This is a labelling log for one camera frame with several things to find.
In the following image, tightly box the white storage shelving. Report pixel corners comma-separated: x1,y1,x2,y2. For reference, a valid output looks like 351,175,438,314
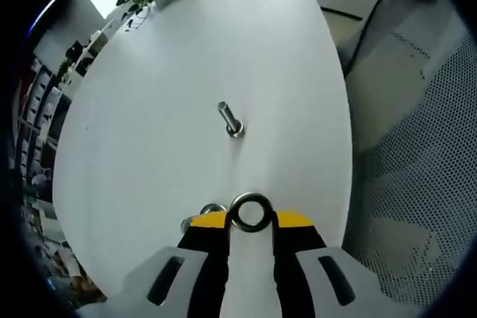
14,57,75,192

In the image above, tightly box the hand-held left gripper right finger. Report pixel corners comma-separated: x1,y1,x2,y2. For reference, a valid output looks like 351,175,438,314
271,206,429,318

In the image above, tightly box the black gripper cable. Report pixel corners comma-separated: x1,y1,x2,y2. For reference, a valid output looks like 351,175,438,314
342,0,396,79

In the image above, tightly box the black ring washer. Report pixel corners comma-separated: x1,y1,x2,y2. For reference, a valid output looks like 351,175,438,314
227,191,272,233

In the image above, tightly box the thin threaded stud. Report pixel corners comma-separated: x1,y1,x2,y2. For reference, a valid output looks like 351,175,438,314
217,101,247,139

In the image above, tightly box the grey mesh office chair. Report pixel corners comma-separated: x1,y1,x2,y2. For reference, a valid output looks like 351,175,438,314
337,0,477,308

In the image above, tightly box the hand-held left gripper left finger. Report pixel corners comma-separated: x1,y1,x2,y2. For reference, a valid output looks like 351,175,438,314
76,209,232,318

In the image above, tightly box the thick threaded stud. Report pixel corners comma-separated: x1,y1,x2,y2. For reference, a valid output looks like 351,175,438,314
180,203,229,233

